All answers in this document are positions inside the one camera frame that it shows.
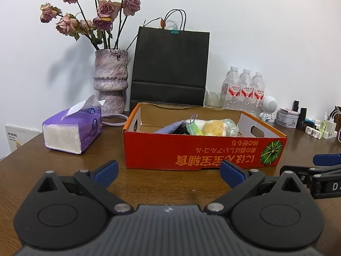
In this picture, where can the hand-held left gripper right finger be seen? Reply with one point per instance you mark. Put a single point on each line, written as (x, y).
(231, 173)

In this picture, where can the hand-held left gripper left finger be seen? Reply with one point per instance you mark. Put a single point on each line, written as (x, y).
(106, 173)

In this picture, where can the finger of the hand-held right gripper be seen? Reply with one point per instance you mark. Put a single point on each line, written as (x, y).
(295, 170)
(327, 159)

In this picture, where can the iridescent plastic bag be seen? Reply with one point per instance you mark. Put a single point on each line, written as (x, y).
(232, 128)

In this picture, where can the yellow and white plush toy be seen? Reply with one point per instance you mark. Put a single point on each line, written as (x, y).
(213, 128)

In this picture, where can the red cardboard box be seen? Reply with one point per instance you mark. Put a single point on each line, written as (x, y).
(186, 152)

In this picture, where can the green packet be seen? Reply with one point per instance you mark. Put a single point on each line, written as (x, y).
(194, 128)

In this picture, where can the purple cloth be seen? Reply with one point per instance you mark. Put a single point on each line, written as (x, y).
(170, 127)

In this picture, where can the white charger block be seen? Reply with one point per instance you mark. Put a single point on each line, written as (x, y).
(331, 129)

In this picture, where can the white plastic holder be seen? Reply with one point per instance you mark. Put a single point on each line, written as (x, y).
(313, 132)

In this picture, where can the green spray bottle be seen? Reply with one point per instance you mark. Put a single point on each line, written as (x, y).
(324, 124)

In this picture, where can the dark blue box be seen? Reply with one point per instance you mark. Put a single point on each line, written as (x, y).
(311, 121)

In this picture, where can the brown paper bag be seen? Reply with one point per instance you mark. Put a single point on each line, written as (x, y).
(338, 114)

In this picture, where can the tall black box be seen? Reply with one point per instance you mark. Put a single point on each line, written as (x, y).
(301, 120)

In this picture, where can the grey printed tin box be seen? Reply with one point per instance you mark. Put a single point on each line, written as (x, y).
(286, 118)

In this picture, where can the purple tissue pack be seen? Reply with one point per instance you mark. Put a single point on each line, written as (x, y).
(69, 133)

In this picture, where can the white robot speaker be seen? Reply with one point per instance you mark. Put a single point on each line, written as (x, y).
(269, 106)

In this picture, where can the clear glass cup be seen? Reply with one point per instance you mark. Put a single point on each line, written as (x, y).
(213, 100)

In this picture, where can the clear water bottle red label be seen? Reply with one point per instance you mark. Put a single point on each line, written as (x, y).
(231, 90)
(259, 94)
(246, 92)

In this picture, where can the white paper card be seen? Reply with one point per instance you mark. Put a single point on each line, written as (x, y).
(21, 138)

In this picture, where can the mottled purple ceramic vase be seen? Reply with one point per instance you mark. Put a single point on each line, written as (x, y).
(110, 80)

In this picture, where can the black paper bag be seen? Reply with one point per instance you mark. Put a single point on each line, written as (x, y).
(170, 66)

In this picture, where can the teal binder clip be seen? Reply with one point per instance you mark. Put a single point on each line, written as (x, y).
(174, 31)

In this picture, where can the dried pink rose bouquet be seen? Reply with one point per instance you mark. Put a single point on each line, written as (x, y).
(105, 9)

